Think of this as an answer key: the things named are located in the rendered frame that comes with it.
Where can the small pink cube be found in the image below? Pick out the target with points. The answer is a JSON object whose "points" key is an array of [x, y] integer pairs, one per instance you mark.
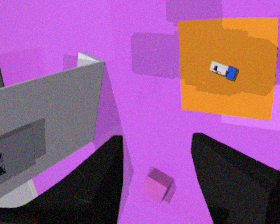
{"points": [[157, 185]]}

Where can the orange square mat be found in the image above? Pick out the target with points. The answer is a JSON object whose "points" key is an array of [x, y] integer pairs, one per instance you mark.
{"points": [[248, 44]]}

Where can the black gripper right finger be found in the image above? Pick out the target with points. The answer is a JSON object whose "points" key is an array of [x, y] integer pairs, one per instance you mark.
{"points": [[237, 189]]}

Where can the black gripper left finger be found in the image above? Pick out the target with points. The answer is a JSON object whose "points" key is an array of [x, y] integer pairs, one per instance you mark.
{"points": [[89, 194]]}

